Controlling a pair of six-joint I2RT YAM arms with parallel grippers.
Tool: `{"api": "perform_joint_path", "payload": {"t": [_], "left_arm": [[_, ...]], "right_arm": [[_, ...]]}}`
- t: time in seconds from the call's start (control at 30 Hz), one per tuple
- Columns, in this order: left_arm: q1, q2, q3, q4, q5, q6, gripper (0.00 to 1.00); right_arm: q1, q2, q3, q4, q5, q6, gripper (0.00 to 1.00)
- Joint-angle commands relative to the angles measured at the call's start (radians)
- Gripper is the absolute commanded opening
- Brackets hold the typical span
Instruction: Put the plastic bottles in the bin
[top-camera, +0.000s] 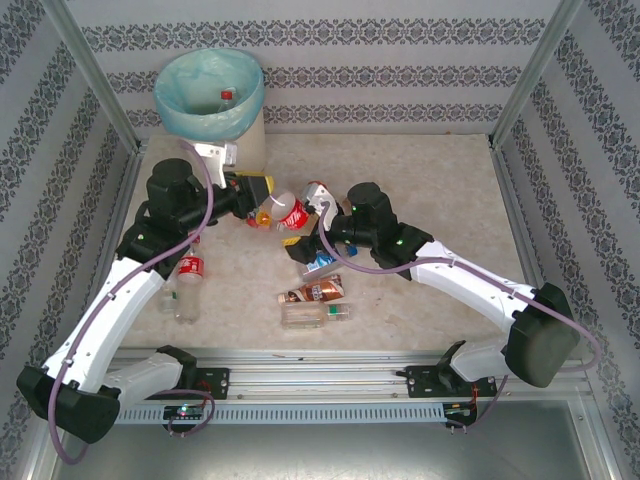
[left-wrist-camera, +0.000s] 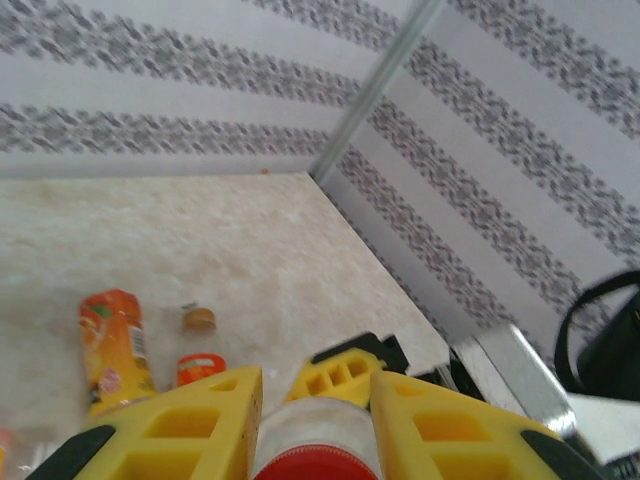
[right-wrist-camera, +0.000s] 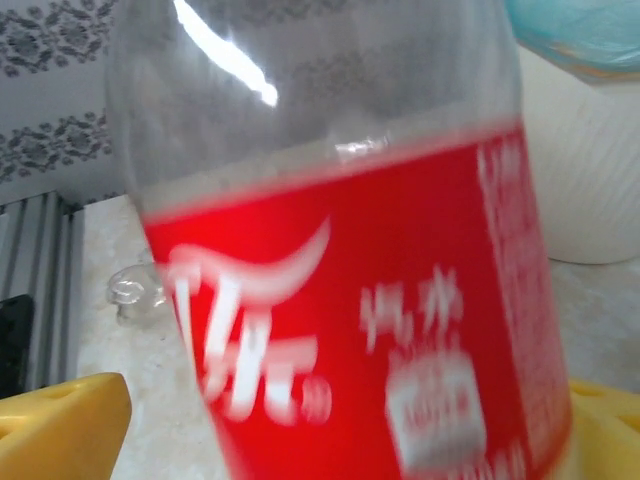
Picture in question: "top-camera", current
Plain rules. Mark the blue label water bottle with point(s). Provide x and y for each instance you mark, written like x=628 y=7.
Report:
x=322 y=267

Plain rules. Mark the red label cola bottle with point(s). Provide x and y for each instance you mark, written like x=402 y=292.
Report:
x=295 y=215
x=191 y=267
x=227 y=95

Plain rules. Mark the brown coffee drink bottle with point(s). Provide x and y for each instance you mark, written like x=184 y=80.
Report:
x=320 y=289

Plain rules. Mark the clear bottle green label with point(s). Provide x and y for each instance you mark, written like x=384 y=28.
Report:
x=305 y=316

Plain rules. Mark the slim clear bottle white label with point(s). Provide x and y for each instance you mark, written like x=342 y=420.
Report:
x=167 y=300

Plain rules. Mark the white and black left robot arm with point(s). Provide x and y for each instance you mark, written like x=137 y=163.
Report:
x=115 y=305

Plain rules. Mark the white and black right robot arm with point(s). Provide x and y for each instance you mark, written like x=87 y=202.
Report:
x=475 y=285

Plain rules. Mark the cream waste bin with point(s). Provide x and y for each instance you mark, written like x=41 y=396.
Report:
x=250 y=145

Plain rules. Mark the pale blue bin liner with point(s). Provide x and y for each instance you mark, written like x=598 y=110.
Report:
x=172 y=110

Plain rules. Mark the small circuit board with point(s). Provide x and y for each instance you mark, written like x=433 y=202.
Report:
x=185 y=411
x=457 y=410

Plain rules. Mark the grey sheet metal shelf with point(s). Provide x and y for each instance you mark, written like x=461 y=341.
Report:
x=320 y=455

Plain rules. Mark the aluminium side rail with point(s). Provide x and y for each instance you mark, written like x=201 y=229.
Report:
x=520 y=225
x=120 y=200

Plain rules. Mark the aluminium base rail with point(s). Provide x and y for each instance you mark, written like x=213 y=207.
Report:
x=310 y=372

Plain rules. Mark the aluminium frame post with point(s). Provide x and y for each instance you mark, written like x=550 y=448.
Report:
x=85 y=65
x=540 y=65

